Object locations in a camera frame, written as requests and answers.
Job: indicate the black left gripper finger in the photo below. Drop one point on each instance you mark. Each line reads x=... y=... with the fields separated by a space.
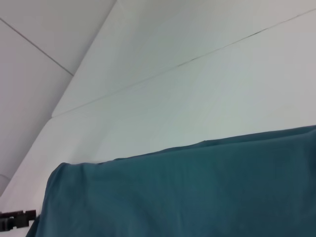
x=17 y=218

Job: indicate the teal t-shirt with FREE print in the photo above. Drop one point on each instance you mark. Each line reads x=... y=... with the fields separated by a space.
x=185 y=192

